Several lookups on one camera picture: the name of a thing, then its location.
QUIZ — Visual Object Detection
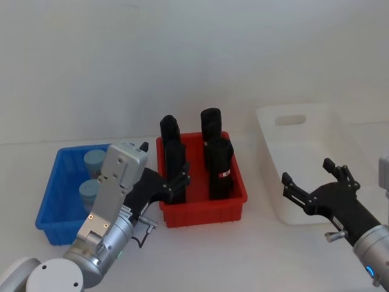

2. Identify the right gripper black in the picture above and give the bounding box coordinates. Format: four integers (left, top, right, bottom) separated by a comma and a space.
281, 158, 387, 246

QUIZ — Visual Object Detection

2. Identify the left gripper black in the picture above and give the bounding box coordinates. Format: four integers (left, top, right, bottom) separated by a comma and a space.
122, 141, 191, 226

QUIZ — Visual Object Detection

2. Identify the red plastic bin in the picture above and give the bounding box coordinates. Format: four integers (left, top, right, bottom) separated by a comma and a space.
156, 131, 249, 229

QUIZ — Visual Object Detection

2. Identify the black rolled cylinder red label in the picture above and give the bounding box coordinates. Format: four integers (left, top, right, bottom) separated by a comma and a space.
204, 137, 235, 201

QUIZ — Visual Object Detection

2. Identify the pale blue cylinder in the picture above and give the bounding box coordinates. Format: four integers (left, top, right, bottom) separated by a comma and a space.
83, 150, 108, 179
78, 178, 103, 211

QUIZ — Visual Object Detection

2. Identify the blue plastic bin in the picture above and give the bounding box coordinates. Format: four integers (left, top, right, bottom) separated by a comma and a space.
35, 144, 123, 246

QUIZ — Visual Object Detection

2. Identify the white plastic bin with handle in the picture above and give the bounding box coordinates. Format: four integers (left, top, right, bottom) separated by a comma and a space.
255, 103, 381, 226

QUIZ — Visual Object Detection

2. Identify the right gripper silver cable plug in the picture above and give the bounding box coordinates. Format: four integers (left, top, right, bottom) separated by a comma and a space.
324, 230, 348, 243

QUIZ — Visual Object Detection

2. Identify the left gripper dark cable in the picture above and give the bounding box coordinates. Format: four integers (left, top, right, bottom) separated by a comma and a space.
133, 214, 159, 249

